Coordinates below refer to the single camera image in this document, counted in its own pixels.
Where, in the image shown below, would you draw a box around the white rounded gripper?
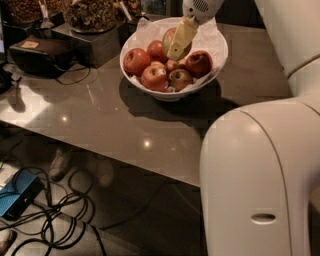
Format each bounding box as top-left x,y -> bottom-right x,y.
167,0 -> 225,60

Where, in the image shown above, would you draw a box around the green-red apple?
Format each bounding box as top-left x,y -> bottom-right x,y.
162,27 -> 192,61

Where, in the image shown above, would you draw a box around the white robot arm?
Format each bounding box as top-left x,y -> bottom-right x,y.
200,0 -> 320,256

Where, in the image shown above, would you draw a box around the white paper bowl liner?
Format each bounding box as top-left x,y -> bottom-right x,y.
128,11 -> 225,94

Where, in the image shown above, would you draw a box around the right red apple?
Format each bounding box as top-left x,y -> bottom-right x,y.
185,50 -> 213,79

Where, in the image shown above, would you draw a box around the red apple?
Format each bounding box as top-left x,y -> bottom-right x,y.
141,62 -> 168,92
147,40 -> 168,63
123,48 -> 151,77
185,50 -> 213,79

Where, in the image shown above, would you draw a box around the back red apple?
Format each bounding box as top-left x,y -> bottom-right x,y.
147,40 -> 168,63

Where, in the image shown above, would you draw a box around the hidden small apple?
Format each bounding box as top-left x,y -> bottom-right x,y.
165,59 -> 186,72

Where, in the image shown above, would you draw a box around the front yellow-red apple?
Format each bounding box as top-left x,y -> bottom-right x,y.
168,69 -> 193,92

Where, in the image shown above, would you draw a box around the front left red apple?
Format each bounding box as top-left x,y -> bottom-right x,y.
141,62 -> 168,92

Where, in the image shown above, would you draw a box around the white ceramic bowl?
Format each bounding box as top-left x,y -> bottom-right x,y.
119,17 -> 229,103

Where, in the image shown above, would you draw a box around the dark grey jar stand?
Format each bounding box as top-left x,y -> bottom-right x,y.
52,24 -> 121,68

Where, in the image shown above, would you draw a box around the glass jar of granola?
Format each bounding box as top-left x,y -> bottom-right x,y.
63,0 -> 116,34

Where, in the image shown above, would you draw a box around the metal scoop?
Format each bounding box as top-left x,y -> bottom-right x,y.
38,0 -> 55,29

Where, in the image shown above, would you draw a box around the black box with label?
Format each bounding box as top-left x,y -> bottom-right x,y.
9,36 -> 74,78

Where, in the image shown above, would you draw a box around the glass jar of nuts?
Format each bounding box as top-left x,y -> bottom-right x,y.
1,0 -> 62,24

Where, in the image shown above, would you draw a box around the blue device on floor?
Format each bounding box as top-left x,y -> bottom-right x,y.
0,169 -> 43,221

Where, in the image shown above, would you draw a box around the brown shoe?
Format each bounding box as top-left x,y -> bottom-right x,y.
0,230 -> 17,256

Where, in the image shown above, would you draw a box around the black floor cables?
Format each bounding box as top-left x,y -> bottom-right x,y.
0,165 -> 108,256

